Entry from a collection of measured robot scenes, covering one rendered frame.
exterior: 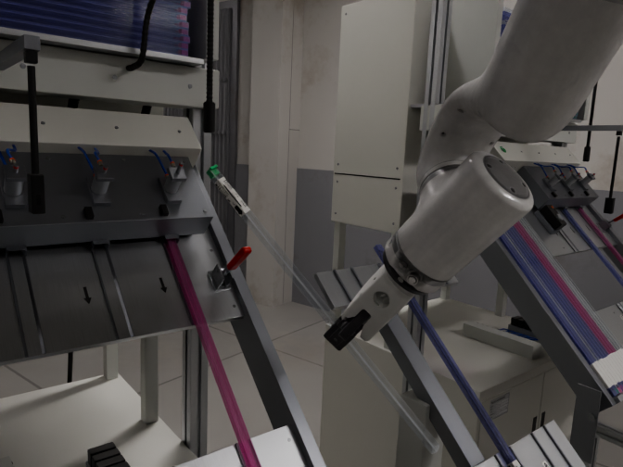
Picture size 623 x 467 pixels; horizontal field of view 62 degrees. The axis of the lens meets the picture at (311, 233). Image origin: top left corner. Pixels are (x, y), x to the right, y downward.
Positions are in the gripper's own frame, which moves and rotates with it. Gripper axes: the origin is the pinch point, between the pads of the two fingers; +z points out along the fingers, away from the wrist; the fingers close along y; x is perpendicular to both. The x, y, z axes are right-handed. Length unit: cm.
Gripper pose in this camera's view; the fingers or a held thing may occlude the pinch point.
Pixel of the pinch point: (342, 331)
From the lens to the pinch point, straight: 73.5
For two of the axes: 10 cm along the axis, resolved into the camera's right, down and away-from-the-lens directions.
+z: -4.9, 6.2, 6.1
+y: 4.8, -3.9, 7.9
